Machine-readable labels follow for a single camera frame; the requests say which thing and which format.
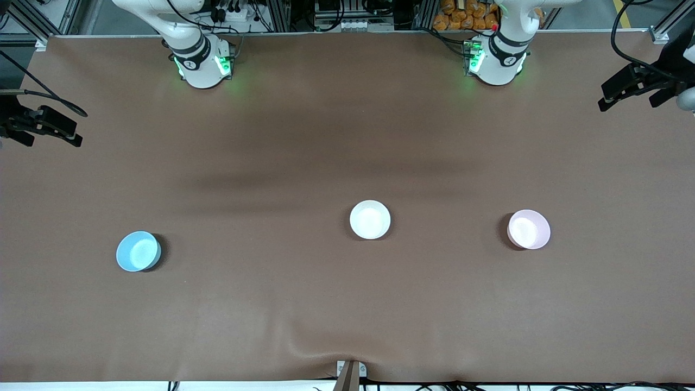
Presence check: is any blue bowl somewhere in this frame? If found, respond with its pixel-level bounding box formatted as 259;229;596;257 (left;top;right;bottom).
116;231;162;273

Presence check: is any pink bowl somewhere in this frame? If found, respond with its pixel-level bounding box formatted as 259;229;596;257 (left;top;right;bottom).
507;209;552;250

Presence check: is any white bowl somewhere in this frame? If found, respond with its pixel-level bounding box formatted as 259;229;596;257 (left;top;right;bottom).
349;200;392;241

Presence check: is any orange packets pile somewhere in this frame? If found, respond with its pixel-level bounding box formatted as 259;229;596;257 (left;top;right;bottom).
433;0;501;31

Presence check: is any white power strip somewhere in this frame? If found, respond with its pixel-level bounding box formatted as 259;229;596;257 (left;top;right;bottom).
209;4;248;23

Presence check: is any brown table mat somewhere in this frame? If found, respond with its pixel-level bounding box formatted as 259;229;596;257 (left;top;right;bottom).
0;30;695;384

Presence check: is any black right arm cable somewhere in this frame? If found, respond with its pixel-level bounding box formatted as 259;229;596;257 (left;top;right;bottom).
0;50;89;118

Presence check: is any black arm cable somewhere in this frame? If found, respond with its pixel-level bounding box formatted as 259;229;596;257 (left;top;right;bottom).
0;50;89;118
610;0;666;77

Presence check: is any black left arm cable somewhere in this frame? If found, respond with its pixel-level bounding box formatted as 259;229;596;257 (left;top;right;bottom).
610;0;666;77

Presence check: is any aluminium frame post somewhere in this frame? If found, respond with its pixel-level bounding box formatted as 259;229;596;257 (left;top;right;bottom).
268;0;292;33
414;0;436;31

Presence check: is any metal clamp bracket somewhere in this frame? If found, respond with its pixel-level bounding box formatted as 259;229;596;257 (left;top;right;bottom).
336;360;368;380

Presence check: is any brown camera pole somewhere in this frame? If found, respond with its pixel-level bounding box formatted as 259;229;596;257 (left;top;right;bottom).
333;361;360;391

